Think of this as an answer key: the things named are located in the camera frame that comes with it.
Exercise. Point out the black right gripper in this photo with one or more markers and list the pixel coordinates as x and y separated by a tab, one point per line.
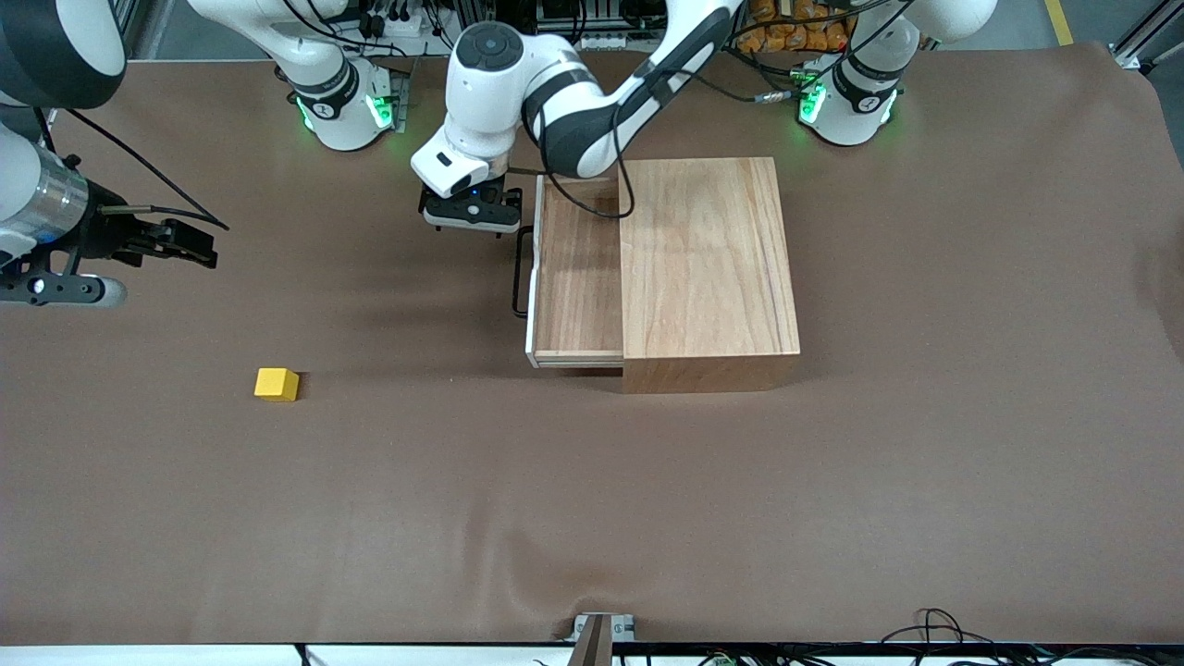
104	235

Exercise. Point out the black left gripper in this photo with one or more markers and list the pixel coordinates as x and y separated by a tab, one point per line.
489	194

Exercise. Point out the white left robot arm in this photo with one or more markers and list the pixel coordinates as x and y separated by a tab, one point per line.
481	102

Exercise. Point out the brown table cover sheet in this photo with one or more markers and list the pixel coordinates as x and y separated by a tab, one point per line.
462	509

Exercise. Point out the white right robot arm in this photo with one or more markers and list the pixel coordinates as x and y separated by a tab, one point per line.
342	125

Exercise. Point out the orange mesh bag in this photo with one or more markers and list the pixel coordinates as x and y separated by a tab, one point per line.
786	32

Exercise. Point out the white power strip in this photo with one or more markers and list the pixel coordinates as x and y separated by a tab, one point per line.
610	42

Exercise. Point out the yellow wooden block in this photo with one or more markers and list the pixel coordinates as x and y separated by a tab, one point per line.
276	384

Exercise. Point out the light wooden cabinet box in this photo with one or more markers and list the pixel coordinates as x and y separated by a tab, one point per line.
712	268

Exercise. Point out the metal clamp bracket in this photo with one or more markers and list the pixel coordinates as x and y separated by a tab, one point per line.
597	638

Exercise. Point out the aluminium frame profile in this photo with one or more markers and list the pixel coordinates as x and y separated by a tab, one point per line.
1130	51
134	28

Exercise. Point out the black power plugs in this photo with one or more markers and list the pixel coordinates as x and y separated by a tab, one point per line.
375	20

